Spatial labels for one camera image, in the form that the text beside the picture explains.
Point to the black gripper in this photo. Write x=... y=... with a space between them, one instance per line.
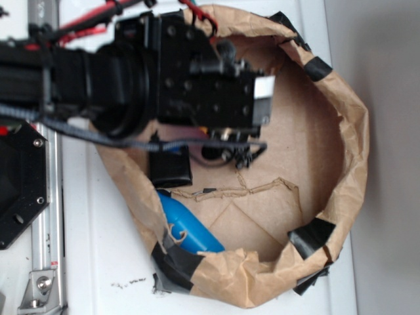
x=205 y=84

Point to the black square pad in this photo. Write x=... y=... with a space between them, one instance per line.
x=169 y=169

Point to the blue plastic bottle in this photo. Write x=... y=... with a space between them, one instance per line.
x=194 y=237

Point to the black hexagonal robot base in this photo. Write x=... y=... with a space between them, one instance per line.
x=24 y=184

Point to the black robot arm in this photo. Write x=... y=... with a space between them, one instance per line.
x=156 y=68

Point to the aluminium extrusion rail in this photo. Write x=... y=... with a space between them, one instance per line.
x=46 y=291

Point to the white tray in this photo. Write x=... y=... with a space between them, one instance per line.
x=108 y=270

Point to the brown paper bag bin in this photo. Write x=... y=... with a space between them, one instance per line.
x=284 y=220

